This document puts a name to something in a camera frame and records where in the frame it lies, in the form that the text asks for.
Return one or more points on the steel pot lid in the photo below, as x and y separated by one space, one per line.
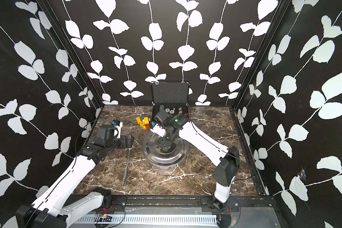
163 153

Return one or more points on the flat yellow toy brick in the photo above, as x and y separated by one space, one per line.
138 119

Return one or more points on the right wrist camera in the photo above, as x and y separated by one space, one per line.
161 117

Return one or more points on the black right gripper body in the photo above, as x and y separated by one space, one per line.
166 141

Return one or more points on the long metal spoon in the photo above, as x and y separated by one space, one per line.
124 180

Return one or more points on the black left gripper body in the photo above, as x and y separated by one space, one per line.
123 144

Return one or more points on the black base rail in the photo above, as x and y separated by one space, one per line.
183 210

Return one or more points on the black poker chip case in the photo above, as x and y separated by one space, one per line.
172 97

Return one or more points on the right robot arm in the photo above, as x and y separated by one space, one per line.
225 159

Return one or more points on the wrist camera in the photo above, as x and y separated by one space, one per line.
110 132
161 117

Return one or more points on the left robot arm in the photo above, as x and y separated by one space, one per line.
49 210

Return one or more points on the large steel pot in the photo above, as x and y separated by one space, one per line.
164 167

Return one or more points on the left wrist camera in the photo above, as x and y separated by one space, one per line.
110 132

